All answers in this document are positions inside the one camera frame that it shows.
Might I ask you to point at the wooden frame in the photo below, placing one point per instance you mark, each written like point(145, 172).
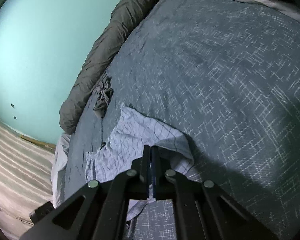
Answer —
point(37, 141)

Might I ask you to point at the grey underwear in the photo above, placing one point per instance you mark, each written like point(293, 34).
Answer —
point(103, 95)

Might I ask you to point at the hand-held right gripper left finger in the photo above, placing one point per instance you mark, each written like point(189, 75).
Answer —
point(146, 170)

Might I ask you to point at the grey folded garment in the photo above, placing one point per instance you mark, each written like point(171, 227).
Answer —
point(260, 2)

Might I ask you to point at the light grey sheet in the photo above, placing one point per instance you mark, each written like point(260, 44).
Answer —
point(60, 165)

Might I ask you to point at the blue checked shorts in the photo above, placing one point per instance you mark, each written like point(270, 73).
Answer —
point(140, 132)

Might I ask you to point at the rolled grey duvet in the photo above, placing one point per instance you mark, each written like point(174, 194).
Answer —
point(107, 42)

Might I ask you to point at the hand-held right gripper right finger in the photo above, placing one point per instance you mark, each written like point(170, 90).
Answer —
point(155, 172)

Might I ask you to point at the cream striped curtain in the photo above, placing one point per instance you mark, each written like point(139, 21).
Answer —
point(17, 165)

